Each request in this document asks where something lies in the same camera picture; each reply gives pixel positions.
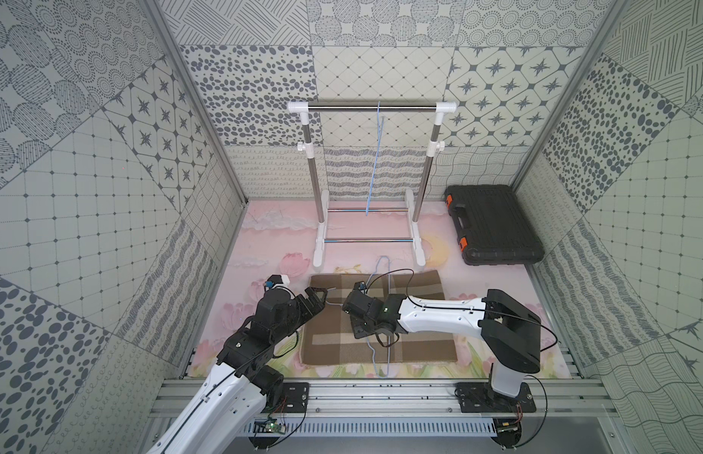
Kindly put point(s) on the green circuit board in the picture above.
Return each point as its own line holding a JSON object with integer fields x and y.
{"x": 270, "y": 426}

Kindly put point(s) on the right controller board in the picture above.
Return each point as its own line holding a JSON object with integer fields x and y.
{"x": 508, "y": 432}

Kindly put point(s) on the aluminium mounting rail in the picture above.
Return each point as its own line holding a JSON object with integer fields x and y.
{"x": 426, "y": 408}

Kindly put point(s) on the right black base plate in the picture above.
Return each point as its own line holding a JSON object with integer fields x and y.
{"x": 479, "y": 398}

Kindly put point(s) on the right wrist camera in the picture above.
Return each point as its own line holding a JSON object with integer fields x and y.
{"x": 361, "y": 286}

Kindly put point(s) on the black plastic tool case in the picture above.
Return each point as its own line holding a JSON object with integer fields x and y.
{"x": 491, "y": 227}

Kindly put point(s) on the blue wire hanger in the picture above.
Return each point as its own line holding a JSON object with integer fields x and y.
{"x": 380, "y": 124}
{"x": 383, "y": 328}

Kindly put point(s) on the pink floral table mat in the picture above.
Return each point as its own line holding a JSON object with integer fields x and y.
{"x": 278, "y": 237}

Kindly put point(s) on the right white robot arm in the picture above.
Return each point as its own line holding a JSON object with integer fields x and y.
{"x": 511, "y": 331}

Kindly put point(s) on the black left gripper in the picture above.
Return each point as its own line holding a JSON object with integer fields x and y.
{"x": 304, "y": 304}

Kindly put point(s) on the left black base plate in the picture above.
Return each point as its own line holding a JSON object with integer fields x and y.
{"x": 288, "y": 398}

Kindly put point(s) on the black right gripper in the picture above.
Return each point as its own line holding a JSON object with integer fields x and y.
{"x": 357, "y": 331}

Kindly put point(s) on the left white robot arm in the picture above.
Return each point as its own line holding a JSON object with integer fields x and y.
{"x": 241, "y": 384}

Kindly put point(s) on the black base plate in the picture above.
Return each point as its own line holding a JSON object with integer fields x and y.
{"x": 479, "y": 398}
{"x": 288, "y": 398}

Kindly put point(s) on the brown plaid scarf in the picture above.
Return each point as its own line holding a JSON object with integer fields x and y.
{"x": 328, "y": 338}

